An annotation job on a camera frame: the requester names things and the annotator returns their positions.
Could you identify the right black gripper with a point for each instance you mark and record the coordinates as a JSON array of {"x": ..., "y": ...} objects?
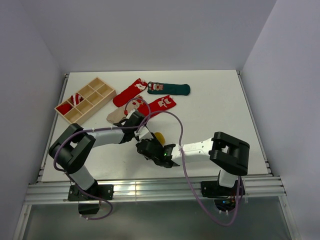
[{"x": 154, "y": 141}]

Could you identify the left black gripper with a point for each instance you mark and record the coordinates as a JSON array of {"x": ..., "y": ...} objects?
[{"x": 144, "y": 123}]

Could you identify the yellow sock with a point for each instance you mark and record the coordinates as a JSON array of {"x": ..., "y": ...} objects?
[{"x": 159, "y": 136}]

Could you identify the wooden compartment tray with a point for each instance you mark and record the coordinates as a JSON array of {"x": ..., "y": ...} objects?
[{"x": 96, "y": 94}]

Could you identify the red white striped sock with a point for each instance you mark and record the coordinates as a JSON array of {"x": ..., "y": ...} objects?
[{"x": 75, "y": 99}]

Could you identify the red sock with santa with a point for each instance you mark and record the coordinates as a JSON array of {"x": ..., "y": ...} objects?
[{"x": 64, "y": 108}]

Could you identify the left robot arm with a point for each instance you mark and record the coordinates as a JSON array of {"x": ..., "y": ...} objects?
[{"x": 71, "y": 150}]

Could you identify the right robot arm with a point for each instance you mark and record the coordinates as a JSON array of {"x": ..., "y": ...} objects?
[{"x": 229, "y": 153}]

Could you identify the beige sock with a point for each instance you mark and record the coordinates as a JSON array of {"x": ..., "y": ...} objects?
[{"x": 121, "y": 112}]

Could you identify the red sock centre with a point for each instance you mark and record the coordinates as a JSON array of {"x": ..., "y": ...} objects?
[{"x": 163, "y": 103}]

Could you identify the red sock upper left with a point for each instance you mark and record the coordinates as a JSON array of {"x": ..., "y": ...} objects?
[{"x": 130, "y": 92}]

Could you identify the dark green sock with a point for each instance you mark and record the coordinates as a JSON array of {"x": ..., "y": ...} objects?
[{"x": 158, "y": 88}]

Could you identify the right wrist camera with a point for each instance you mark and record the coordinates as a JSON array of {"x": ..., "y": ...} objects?
[{"x": 143, "y": 133}]

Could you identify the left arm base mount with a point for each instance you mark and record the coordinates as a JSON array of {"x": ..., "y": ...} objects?
[{"x": 90, "y": 200}]

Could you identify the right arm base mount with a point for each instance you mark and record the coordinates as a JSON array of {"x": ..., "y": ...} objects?
[{"x": 224, "y": 197}]

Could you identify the aluminium front rail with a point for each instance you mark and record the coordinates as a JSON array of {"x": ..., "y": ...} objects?
[{"x": 171, "y": 189}]

